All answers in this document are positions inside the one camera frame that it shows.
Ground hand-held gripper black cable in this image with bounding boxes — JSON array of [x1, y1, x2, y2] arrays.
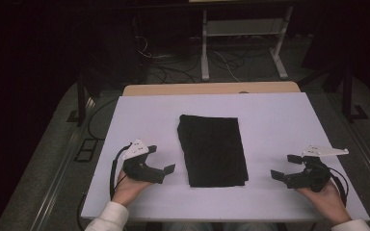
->
[[328, 167, 350, 207], [108, 143, 133, 200]]

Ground tangle of floor cables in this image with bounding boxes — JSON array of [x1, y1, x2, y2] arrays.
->
[[134, 34, 250, 85]]

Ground person's left hand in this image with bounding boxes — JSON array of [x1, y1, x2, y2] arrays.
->
[[111, 167, 154, 208]]

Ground white board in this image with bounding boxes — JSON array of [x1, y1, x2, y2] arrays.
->
[[80, 92, 370, 223]]

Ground black floor cable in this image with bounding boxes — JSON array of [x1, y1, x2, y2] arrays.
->
[[87, 96, 120, 141]]

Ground right hand-held gripper black cable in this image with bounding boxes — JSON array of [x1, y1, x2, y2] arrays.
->
[[328, 167, 350, 207]]

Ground person's right hand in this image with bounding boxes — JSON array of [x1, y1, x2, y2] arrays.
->
[[294, 179, 354, 227]]

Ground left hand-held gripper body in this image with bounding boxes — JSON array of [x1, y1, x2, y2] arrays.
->
[[121, 139, 167, 185]]

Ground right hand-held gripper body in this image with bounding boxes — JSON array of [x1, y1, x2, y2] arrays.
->
[[283, 144, 350, 193]]

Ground white metal desk frame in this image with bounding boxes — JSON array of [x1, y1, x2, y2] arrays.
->
[[200, 4, 295, 82]]

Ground wooden table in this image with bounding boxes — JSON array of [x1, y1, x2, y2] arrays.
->
[[122, 81, 302, 97]]

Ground black metal stand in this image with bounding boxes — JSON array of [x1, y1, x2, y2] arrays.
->
[[66, 71, 98, 127], [340, 64, 369, 123]]

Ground black pants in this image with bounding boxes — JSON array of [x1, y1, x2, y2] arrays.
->
[[176, 114, 250, 189]]

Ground metal floor rail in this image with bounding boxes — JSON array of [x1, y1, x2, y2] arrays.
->
[[329, 92, 370, 200], [28, 95, 98, 231]]

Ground left hand-held gripper black cable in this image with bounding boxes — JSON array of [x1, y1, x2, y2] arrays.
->
[[108, 143, 133, 200]]

